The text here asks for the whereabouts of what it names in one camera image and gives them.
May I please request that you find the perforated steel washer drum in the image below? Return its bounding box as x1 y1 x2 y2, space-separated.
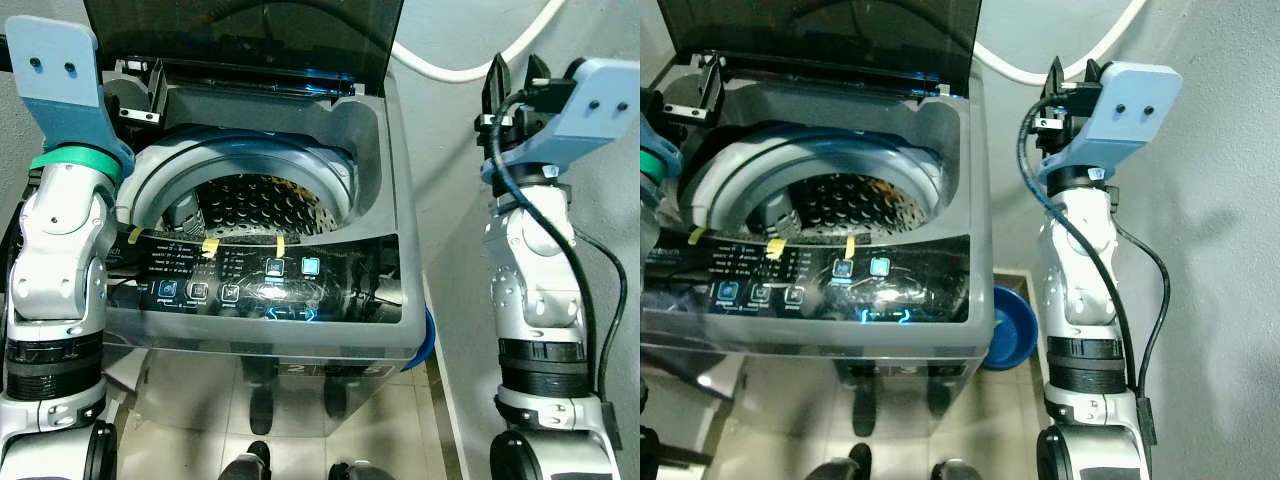
115 125 359 242
680 130 947 247

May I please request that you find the blue plastic basin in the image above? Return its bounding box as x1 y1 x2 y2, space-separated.
980 285 1040 372
403 305 439 373

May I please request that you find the dark tinted washer lid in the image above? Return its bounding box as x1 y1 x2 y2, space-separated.
83 0 403 101
655 0 984 99

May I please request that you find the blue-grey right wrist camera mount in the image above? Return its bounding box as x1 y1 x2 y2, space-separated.
1037 62 1184 187
482 58 641 187

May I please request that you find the white water hose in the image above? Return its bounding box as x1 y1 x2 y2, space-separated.
974 0 1150 87
391 0 567 85

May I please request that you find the grey top-load washing machine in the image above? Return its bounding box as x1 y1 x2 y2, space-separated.
85 0 434 443
640 0 1003 443

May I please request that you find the glossy black washer control panel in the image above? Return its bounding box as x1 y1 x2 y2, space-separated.
640 234 974 332
104 232 404 327

